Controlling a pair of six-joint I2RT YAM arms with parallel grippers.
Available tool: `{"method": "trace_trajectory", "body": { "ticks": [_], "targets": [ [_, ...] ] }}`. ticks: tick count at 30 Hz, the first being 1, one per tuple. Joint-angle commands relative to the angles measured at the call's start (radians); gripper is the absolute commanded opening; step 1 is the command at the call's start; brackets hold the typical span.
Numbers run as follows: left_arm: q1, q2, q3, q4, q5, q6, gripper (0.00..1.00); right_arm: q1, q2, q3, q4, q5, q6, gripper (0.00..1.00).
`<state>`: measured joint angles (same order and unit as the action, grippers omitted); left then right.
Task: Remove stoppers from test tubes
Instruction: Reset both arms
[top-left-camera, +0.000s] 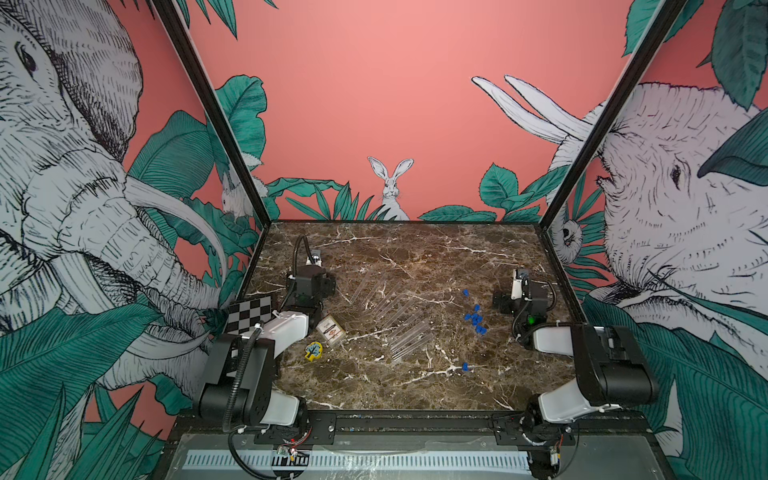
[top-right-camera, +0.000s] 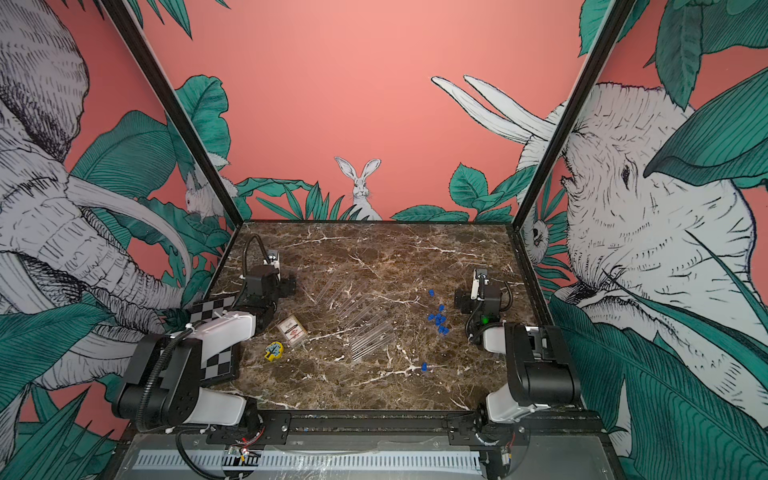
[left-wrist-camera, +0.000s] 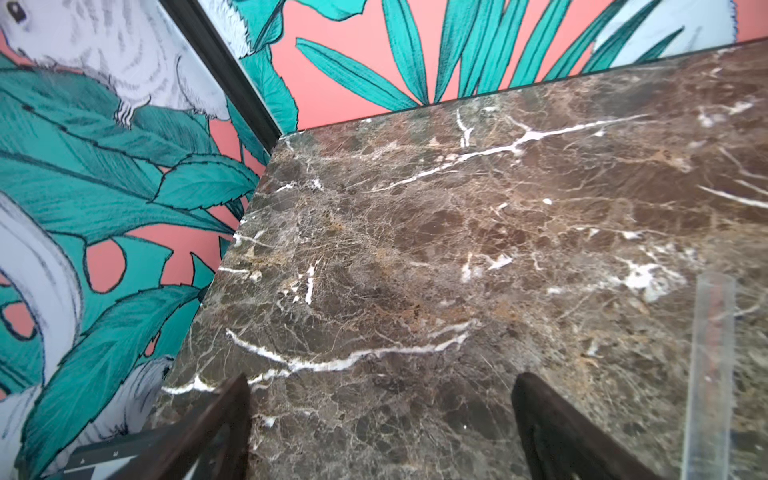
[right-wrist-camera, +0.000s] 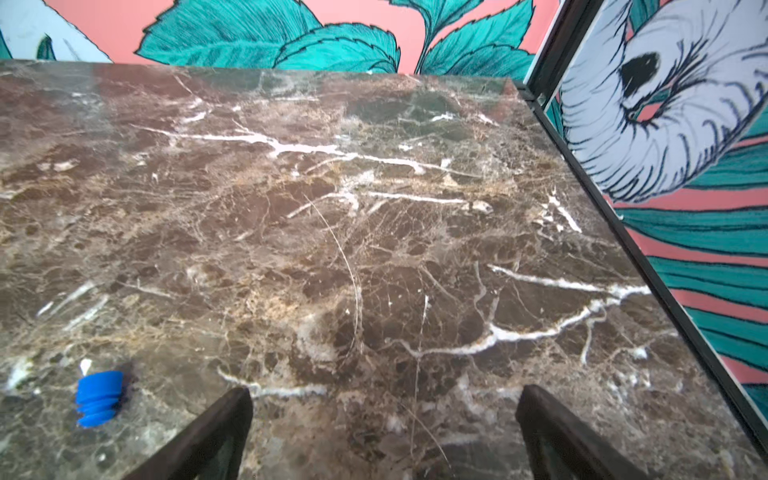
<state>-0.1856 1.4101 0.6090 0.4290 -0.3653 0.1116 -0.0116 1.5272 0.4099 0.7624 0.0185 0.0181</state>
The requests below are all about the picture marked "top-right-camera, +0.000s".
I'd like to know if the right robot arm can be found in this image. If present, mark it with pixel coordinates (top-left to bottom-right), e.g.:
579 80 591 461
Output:
454 276 581 424

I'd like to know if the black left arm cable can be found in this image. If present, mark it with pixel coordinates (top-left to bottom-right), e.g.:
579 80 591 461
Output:
242 233 270 283

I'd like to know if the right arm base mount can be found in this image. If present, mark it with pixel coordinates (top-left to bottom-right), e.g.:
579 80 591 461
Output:
442 412 530 448

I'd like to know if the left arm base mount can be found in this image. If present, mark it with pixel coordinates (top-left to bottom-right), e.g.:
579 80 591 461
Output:
206 410 291 447

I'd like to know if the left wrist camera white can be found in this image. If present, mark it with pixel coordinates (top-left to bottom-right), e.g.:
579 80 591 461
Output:
264 250 281 279

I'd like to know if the clear test tube blue stopper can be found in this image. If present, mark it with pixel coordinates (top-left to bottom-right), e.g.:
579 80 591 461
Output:
344 302 381 329
350 325 394 358
336 291 364 318
339 297 374 325
350 332 395 362
350 322 394 352

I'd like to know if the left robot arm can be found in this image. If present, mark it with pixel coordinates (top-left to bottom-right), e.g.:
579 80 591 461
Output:
111 264 297 432

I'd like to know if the checkerboard calibration board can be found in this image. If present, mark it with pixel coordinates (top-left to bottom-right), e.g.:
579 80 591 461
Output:
187 295 241 388

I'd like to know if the white slotted cable duct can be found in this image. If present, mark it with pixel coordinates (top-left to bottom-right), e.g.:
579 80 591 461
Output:
131 449 484 474

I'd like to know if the yellow blue small toy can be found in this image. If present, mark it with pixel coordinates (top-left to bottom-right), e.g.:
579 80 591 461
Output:
264 341 284 362

